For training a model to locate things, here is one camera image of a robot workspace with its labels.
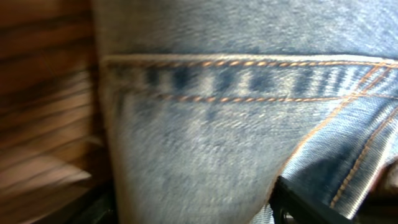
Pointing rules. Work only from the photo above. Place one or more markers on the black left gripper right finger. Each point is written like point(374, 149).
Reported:
point(287, 199)

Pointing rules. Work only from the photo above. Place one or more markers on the blue denim jeans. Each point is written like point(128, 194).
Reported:
point(207, 102)

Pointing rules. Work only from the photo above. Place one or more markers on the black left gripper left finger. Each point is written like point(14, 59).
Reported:
point(97, 206)

